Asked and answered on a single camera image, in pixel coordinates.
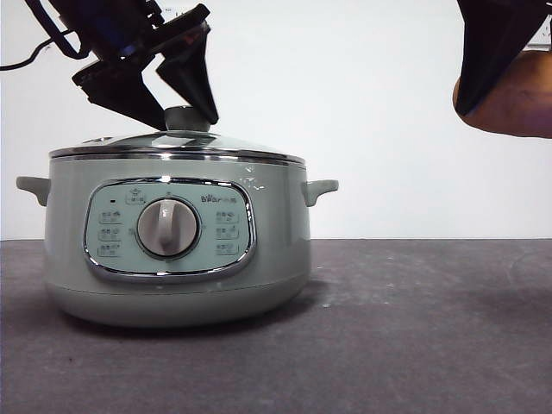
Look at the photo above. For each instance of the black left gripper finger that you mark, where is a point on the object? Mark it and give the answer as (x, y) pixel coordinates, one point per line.
(125, 92)
(190, 73)

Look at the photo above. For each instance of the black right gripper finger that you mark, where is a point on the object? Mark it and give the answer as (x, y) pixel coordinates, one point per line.
(491, 39)

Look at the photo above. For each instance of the glass lid with green knob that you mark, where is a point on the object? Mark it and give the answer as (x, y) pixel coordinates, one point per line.
(129, 144)

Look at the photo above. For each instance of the brown potato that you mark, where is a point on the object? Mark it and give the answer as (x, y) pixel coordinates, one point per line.
(513, 103)

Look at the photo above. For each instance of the pale green electric cooking pot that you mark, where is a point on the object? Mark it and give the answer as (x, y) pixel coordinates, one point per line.
(276, 215)

